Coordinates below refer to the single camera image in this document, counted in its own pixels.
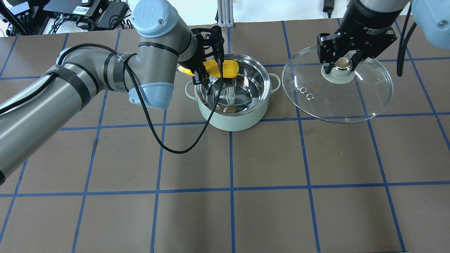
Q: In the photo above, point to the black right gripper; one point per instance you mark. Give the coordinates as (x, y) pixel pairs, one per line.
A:
(365, 21)

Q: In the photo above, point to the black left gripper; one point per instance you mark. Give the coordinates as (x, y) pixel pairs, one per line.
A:
(194, 56)

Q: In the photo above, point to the glass pot lid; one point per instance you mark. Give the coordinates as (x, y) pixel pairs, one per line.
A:
(346, 95)

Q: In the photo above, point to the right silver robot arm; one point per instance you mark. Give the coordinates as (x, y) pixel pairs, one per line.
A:
(433, 18)

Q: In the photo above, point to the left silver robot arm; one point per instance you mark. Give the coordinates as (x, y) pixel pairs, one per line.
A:
(31, 117)

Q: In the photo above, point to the pale green cooking pot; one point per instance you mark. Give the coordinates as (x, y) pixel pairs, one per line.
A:
(238, 103)

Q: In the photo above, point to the black power brick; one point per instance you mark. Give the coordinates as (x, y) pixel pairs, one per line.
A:
(112, 16)

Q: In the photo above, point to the black laptop red logo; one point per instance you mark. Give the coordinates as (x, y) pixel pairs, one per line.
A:
(89, 9)

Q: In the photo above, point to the black docking station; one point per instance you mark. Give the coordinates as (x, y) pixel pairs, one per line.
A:
(18, 17)

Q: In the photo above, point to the aluminium frame post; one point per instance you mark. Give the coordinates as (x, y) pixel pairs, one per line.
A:
(225, 13)

